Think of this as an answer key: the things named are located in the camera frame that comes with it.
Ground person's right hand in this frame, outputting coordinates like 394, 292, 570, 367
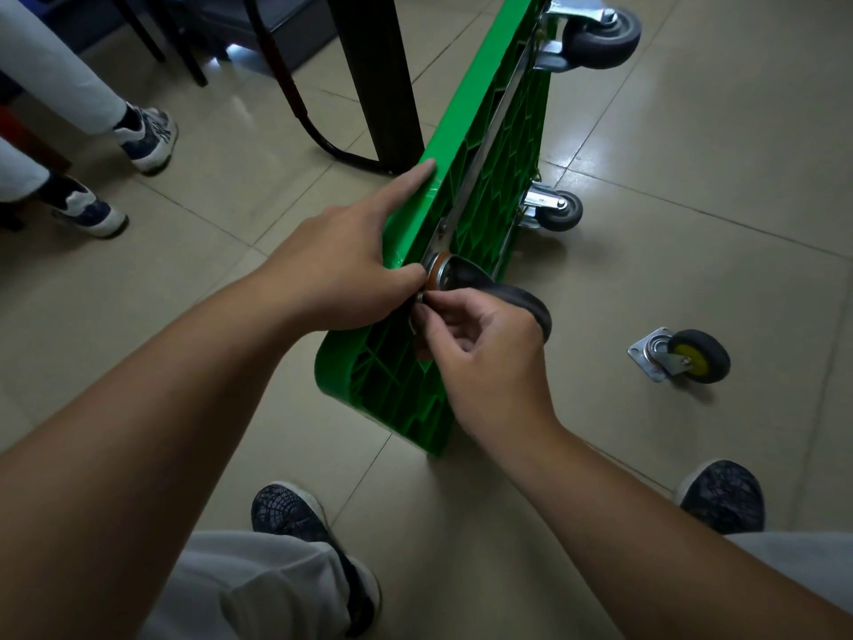
411, 287, 560, 452

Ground person's left hand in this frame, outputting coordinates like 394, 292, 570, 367
255, 158, 439, 334

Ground green platform trolley deck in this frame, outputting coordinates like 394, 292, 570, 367
243, 0, 558, 458

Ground person's right forearm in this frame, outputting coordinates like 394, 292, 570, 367
479, 419, 853, 640

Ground person's left forearm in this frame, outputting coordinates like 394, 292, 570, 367
0, 269, 315, 640

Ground person's dark shoe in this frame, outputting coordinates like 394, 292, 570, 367
251, 481, 382, 639
674, 459, 766, 535

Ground person's light trousers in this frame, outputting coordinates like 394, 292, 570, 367
136, 529, 853, 640

